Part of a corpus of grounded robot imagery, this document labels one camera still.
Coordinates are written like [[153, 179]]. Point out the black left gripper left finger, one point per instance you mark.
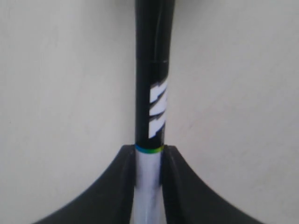
[[108, 200]]

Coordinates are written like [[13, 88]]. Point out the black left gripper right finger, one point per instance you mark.
[[188, 200]]

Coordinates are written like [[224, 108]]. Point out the black and white marker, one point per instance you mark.
[[153, 28]]

